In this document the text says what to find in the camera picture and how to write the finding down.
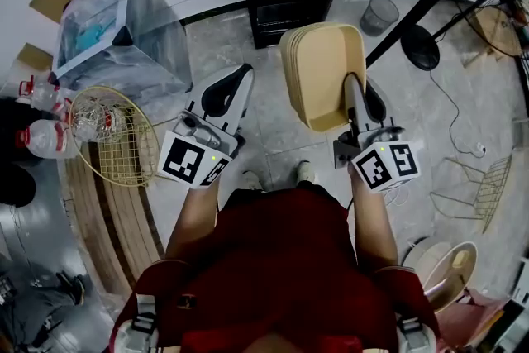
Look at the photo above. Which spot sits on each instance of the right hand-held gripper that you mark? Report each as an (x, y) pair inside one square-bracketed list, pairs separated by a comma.
[(384, 167)]

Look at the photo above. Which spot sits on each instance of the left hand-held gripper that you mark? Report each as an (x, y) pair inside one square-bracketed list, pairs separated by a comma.
[(184, 161)]

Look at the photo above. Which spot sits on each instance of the stack of beige trays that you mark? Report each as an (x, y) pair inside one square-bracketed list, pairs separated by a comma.
[(318, 70)]

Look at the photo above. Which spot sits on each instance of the person's left forearm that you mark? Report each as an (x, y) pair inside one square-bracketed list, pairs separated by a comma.
[(192, 219)]

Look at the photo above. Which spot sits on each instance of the person's right forearm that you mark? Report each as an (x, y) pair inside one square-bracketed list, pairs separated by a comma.
[(372, 227)]

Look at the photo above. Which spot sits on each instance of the person's left white shoe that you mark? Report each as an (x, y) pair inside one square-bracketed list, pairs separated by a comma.
[(252, 181)]

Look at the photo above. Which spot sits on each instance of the person's white shoe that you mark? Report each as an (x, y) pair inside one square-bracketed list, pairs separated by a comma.
[(252, 181), (306, 171)]

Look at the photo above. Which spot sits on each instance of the person's right white shoe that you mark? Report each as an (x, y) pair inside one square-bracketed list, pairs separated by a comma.
[(306, 171)]

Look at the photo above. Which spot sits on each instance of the black mesh wastebasket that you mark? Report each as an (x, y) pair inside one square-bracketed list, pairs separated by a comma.
[(378, 16)]

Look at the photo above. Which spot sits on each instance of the clear acrylic box table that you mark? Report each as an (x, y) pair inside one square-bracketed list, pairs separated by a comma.
[(136, 53)]

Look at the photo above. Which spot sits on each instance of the crumpled clear plastic bottle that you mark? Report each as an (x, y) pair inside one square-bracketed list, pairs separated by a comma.
[(93, 120)]

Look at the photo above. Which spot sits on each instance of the teal plastic item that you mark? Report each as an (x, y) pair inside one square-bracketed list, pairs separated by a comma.
[(93, 35)]

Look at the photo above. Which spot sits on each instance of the person's red shirt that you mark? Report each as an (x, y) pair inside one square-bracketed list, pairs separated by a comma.
[(281, 260)]

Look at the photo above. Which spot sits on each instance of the round wooden table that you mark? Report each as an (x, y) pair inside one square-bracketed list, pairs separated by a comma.
[(115, 227)]

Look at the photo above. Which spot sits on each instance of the clear plastic water bottles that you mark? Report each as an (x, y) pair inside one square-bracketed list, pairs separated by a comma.
[(43, 140)]

